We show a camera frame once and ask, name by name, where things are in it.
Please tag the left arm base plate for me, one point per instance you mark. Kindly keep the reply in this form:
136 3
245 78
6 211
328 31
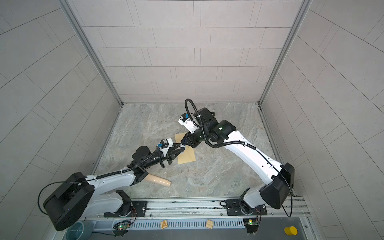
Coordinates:
136 208

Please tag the left green circuit board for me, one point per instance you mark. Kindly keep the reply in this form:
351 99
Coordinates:
121 228

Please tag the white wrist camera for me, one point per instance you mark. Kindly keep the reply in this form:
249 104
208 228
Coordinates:
165 145
188 123

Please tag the plain wooden block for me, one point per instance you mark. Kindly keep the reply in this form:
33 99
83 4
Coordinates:
210 224

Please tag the aluminium corner post left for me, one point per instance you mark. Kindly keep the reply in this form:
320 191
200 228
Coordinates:
88 47

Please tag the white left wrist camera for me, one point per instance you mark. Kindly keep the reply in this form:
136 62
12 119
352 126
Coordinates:
165 145

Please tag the aluminium corner post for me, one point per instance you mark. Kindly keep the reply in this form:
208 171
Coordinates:
287 44
88 47

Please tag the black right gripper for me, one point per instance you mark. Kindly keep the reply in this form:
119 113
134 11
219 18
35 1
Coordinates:
192 142

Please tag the yellow cylinder object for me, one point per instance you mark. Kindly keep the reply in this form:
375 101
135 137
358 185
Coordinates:
291 231

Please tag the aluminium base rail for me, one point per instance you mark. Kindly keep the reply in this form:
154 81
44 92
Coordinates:
192 214

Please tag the teal round bowl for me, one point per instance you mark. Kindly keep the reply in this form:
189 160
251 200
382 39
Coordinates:
80 231

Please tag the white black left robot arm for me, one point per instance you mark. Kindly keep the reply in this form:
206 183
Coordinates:
82 196

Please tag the green circuit board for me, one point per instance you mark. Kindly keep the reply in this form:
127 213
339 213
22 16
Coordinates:
121 228
251 225

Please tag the aluminium corner post right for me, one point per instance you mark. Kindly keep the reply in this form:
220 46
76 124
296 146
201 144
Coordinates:
287 44

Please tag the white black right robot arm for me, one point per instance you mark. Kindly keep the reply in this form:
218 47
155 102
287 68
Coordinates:
278 179

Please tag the yellow paper envelope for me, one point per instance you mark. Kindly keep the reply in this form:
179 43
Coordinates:
188 154

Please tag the wooden letter block A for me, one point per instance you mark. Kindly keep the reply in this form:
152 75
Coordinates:
164 224

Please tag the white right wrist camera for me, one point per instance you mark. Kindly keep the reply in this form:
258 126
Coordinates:
188 123

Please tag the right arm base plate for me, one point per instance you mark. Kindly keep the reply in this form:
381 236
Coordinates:
233 208

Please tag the right green circuit board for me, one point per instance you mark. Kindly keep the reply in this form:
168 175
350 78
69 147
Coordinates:
251 225

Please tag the beige wooden cylinder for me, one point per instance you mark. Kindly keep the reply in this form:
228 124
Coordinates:
157 180

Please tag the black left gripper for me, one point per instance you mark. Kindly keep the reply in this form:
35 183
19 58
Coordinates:
170 157

